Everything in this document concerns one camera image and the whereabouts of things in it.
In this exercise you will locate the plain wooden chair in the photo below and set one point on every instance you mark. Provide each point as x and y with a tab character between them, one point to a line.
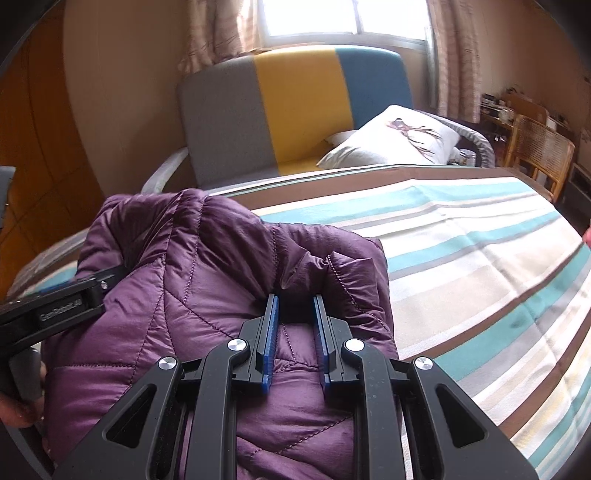
526	104

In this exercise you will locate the purple quilted jacket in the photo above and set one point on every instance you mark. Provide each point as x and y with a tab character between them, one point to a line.
184	277

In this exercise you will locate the white bed side rail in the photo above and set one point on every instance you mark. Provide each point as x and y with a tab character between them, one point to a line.
161	173

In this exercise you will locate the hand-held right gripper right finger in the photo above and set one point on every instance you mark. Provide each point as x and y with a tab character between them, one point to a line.
321	332

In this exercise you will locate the grey yellow blue headboard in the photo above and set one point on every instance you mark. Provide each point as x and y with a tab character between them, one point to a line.
300	106

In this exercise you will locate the white printed pillow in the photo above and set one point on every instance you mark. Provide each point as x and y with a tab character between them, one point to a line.
388	138

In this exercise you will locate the window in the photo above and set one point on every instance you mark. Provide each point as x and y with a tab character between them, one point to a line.
323	18

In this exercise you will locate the cluttered wooden desk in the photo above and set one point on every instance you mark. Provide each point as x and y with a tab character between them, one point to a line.
491	113

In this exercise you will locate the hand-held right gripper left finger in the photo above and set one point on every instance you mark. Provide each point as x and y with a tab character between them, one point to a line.
272	332

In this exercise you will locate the grey flat panel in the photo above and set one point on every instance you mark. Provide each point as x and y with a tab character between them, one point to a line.
5	194

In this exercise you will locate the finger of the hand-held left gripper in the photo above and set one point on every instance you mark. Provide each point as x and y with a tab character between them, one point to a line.
104	281

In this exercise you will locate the wooden wardrobe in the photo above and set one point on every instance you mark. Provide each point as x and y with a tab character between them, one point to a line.
41	138

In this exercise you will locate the grey striped cushion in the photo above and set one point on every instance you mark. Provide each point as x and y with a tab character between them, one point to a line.
480	143

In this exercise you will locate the patterned beige curtain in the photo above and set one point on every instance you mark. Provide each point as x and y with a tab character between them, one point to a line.
217	32
455	55

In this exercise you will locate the striped bed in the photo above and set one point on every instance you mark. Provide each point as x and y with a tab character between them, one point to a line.
461	258

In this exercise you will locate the cane back wooden chair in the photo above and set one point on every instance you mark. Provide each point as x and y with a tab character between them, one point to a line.
540	147

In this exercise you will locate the person's left hand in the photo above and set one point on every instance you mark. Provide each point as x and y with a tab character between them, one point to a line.
18	413

